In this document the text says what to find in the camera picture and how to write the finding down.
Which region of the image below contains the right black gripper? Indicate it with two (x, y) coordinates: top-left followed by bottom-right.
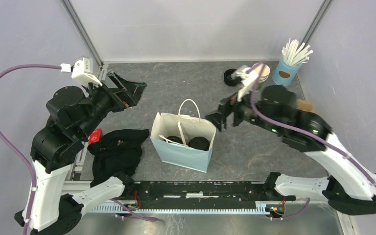
(204, 81), (282, 134)

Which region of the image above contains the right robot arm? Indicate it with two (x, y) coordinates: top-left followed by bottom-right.
(206, 85), (376, 215)

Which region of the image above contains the purple cable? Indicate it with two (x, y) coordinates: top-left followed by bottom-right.
(0, 64), (161, 235)
(248, 61), (376, 220)

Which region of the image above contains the stack of black lids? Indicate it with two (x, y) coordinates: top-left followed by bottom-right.
(223, 69), (241, 87)

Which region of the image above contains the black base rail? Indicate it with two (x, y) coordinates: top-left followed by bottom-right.
(119, 181), (296, 210)

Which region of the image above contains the white straw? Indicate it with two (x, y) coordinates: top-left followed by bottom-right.
(177, 121), (187, 146)

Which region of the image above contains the brown pulp cup carrier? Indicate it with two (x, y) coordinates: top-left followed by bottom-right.
(296, 99), (315, 113)

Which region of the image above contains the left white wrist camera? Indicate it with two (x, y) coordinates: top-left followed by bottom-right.
(60, 56), (102, 88)

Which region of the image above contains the light blue paper bag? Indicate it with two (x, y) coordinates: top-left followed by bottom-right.
(150, 99), (216, 173)

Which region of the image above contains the black cup lid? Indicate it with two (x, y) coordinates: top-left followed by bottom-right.
(188, 137), (210, 151)
(165, 136), (183, 144)

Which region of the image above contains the white cable tray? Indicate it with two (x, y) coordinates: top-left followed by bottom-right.
(90, 202), (284, 215)

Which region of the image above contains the red card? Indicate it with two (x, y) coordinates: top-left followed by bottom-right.
(88, 128), (102, 144)

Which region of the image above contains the blue straw holder can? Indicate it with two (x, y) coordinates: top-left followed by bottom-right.
(272, 59), (302, 87)

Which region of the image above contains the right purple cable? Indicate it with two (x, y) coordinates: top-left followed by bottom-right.
(248, 61), (376, 220)

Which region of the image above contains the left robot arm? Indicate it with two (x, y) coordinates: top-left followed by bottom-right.
(15, 71), (147, 235)

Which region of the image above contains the black cloth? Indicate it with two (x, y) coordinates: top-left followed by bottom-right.
(87, 129), (149, 187)

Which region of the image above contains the stack of paper cups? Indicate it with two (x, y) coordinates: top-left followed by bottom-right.
(253, 63), (270, 91)

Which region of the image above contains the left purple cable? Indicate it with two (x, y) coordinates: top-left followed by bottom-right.
(0, 64), (161, 235)

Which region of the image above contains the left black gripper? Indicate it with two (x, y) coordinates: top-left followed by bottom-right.
(78, 70), (148, 138)

